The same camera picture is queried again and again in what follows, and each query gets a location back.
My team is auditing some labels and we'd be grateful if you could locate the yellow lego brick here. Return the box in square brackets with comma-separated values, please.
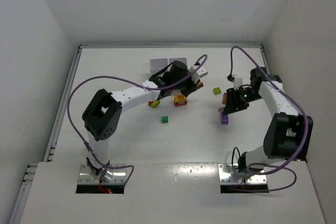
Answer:
[174, 94, 187, 103]

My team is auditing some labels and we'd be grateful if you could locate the purple square lego brick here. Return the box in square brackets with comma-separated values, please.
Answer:
[220, 114, 229, 125]

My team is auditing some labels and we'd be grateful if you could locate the brown lego brick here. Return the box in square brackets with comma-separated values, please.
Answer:
[222, 93, 228, 104]

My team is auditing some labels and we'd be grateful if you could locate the lime green lego brick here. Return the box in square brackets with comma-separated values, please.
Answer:
[213, 87, 222, 95]

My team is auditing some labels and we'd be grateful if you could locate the dark green lego brick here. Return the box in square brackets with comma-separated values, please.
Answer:
[161, 116, 169, 123]

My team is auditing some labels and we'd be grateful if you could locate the orange-brown long lego brick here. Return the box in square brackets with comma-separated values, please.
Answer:
[196, 81, 203, 89]

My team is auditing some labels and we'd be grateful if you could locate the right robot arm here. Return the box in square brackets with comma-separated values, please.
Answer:
[222, 67, 313, 173]

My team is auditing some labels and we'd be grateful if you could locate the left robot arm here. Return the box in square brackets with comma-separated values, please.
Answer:
[82, 60, 208, 177]

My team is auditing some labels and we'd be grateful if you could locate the white compartment container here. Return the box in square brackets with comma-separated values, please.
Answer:
[149, 58, 187, 76]

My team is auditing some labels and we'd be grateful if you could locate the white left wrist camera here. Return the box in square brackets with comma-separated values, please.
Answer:
[189, 65, 208, 83]

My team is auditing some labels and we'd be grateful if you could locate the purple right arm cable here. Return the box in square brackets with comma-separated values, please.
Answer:
[230, 45, 308, 192]

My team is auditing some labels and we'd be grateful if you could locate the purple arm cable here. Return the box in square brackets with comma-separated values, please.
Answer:
[67, 54, 208, 183]
[230, 45, 308, 192]

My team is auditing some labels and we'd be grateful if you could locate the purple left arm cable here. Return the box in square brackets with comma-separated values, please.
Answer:
[67, 54, 208, 183]

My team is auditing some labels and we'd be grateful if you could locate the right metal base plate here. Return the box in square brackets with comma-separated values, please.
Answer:
[218, 163, 267, 186]

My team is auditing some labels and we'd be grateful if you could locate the metal base plate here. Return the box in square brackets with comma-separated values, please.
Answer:
[77, 164, 127, 186]
[218, 163, 267, 186]

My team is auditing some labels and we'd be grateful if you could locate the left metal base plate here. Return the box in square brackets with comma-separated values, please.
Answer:
[77, 164, 127, 186]

